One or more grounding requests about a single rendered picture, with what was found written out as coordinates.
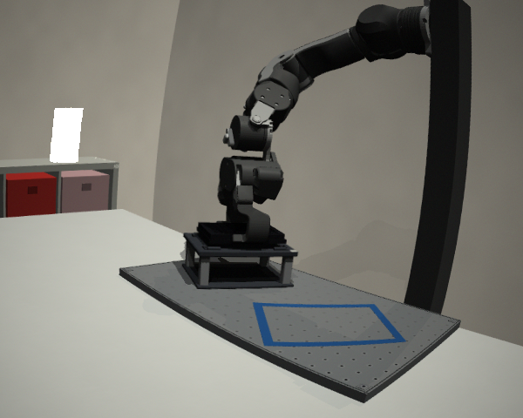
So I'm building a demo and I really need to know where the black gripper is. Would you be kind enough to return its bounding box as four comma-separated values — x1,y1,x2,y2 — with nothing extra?
216,145,283,243

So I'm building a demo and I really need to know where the blue tape rectangle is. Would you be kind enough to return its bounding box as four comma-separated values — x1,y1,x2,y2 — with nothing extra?
253,302,406,347

